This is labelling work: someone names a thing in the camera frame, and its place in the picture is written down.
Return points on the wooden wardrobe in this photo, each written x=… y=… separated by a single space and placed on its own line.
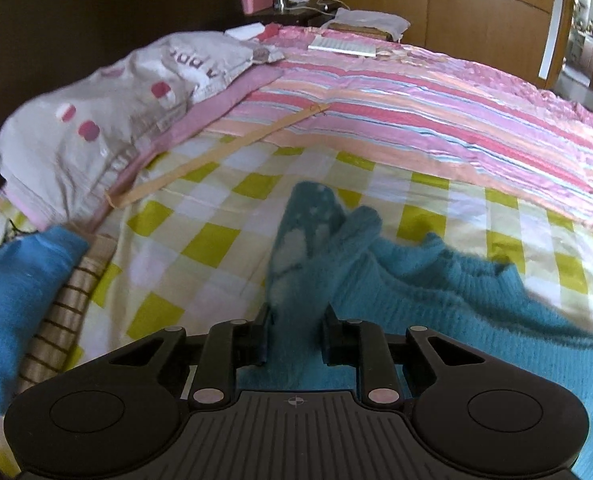
x=451 y=5

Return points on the teal flower-patterned sweater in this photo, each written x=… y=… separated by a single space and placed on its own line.
x=426 y=300

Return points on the yellow checked bedsheet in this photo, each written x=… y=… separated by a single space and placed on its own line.
x=186 y=240

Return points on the white folded cloth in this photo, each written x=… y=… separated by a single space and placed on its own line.
x=369 y=21

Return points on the white flat book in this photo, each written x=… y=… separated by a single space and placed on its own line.
x=344 y=46

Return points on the dark nightstand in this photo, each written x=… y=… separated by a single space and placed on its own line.
x=286 y=16

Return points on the pink striped blanket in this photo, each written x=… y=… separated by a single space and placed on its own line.
x=426 y=110

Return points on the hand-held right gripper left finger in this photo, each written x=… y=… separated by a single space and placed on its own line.
x=265 y=332

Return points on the white pillow with pink dots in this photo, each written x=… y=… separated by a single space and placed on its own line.
x=126 y=110

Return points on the bright blue garment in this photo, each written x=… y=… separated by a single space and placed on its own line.
x=16 y=300

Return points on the dark wooden headboard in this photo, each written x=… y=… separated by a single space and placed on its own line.
x=76 y=10

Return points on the beige striped cloth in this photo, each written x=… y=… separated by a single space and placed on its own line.
x=61 y=320

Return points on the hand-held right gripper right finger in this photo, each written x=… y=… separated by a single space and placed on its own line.
x=327 y=332

